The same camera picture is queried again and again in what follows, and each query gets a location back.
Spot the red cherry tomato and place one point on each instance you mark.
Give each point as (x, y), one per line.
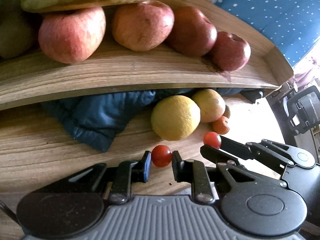
(161, 156)
(212, 139)

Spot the yellow lemon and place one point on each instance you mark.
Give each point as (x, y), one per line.
(175, 118)

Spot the small brown fruit back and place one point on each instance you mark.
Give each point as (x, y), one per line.
(227, 112)

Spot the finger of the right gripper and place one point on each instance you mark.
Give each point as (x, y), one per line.
(240, 148)
(217, 156)

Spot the dark blue jacket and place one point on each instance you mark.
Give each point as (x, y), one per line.
(95, 120)

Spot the pink apple leftmost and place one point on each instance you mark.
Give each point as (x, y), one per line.
(72, 37)

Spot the yellow green mango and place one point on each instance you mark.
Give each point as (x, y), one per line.
(211, 104)

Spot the brown kiwi right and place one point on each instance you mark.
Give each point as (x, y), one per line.
(16, 36)

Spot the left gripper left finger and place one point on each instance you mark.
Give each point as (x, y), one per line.
(125, 174)

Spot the wooden curved shelf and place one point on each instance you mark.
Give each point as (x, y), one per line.
(36, 78)

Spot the red apple rightmost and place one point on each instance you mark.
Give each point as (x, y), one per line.
(230, 52)

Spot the small orange mandarin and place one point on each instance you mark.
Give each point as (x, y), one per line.
(221, 126)

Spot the blue dotted fabric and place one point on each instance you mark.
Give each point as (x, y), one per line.
(292, 25)

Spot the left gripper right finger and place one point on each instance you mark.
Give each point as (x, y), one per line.
(193, 172)

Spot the pink apple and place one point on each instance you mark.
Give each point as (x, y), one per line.
(142, 26)
(72, 37)

